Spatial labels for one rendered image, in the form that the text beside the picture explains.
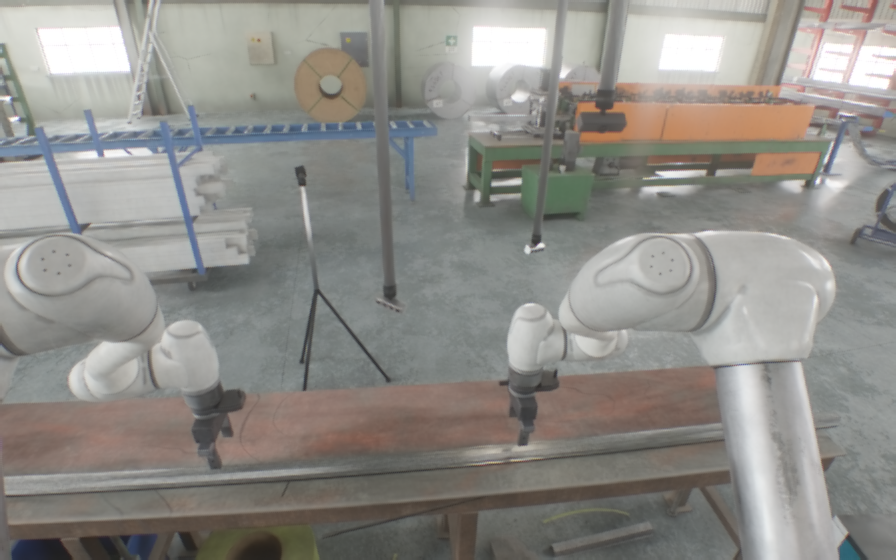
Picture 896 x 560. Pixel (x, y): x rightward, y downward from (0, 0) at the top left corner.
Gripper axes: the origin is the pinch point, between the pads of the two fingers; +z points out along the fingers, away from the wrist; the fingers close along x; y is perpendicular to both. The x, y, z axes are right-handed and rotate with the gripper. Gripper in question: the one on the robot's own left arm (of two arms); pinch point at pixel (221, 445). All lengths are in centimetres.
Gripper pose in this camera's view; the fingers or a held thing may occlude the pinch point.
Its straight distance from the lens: 140.2
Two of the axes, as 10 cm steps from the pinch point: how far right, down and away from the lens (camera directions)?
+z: -0.2, 8.8, 4.8
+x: 1.2, 4.8, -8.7
